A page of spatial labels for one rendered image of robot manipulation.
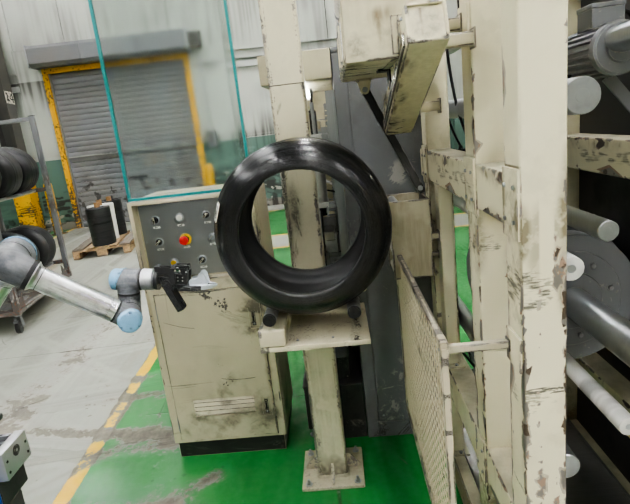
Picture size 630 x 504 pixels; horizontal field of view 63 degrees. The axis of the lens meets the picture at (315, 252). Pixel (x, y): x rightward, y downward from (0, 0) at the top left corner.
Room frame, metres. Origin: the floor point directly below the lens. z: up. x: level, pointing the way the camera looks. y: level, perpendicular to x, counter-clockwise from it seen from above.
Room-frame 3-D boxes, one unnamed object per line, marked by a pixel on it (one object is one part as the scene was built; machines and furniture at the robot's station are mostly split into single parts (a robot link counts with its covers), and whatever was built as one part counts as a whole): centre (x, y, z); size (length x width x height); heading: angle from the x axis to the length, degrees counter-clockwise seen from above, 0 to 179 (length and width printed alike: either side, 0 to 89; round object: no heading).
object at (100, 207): (7.96, 3.16, 0.38); 1.20 x 0.80 x 0.76; 8
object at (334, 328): (1.77, 0.02, 0.80); 0.37 x 0.36 x 0.02; 87
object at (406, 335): (1.52, -0.29, 0.65); 0.90 x 0.02 x 0.70; 177
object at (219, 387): (2.42, 0.50, 0.63); 0.56 x 0.41 x 1.27; 87
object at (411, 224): (1.96, -0.37, 1.05); 0.20 x 0.15 x 0.30; 177
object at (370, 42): (1.62, -0.26, 1.71); 0.61 x 0.25 x 0.15; 177
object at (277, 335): (1.78, 0.16, 0.84); 0.36 x 0.09 x 0.06; 177
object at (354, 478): (2.02, 0.03, 0.02); 0.27 x 0.27 x 0.04; 87
